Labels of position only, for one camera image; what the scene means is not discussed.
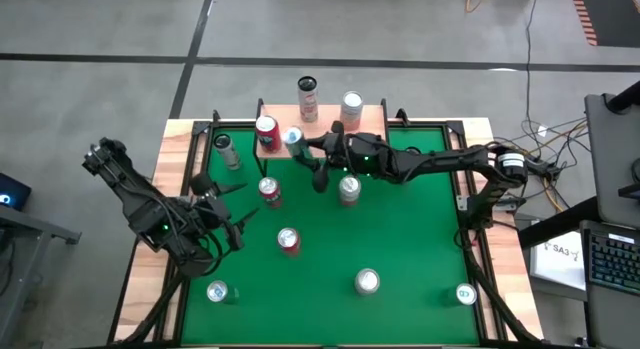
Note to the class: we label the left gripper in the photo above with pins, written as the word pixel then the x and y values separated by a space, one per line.
pixel 200 219

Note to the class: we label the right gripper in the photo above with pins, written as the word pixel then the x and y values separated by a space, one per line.
pixel 362 151

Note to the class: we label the blue silver Red Bull can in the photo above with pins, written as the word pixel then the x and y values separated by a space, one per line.
pixel 294 136

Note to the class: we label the Spindrift grapefruit can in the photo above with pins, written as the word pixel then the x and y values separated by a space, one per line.
pixel 351 106

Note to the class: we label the red Fanta strawberry can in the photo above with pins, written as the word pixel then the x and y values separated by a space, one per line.
pixel 288 238
pixel 269 186
pixel 266 126

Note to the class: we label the teal Red Bull can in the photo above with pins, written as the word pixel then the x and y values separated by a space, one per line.
pixel 465 294
pixel 218 291

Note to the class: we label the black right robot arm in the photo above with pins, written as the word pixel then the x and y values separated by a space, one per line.
pixel 450 161

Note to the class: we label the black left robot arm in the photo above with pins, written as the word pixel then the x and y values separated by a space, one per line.
pixel 135 199

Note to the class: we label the wooden shelf with black legs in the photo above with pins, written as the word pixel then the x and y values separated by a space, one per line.
pixel 329 114

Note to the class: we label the white red Spindrift can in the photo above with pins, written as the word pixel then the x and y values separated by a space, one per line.
pixel 367 281
pixel 350 185

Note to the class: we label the grey metal desk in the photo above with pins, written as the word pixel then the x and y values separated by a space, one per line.
pixel 30 224

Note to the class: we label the black device with blue lights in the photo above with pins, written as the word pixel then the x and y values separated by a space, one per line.
pixel 15 189

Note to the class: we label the black power strip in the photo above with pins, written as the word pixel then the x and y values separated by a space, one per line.
pixel 537 166

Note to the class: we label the white paper sign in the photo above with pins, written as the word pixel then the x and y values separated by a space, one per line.
pixel 560 261

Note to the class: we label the black keyboard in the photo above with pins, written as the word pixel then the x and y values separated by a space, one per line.
pixel 612 259

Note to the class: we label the black orange-striped floor mat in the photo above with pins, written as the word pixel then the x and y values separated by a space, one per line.
pixel 615 14

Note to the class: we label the black aluminium table frame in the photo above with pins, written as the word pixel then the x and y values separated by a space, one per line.
pixel 235 124

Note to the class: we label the white metal bracket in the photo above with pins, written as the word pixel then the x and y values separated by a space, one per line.
pixel 462 203

